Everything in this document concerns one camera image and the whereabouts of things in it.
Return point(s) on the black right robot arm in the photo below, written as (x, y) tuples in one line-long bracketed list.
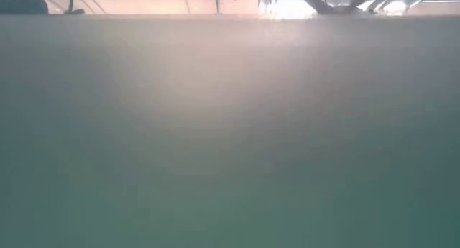
[(316, 3)]

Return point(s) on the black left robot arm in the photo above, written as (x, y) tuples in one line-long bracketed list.
[(21, 1)]

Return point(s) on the teal translucent plastic bin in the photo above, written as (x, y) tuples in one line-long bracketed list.
[(230, 133)]

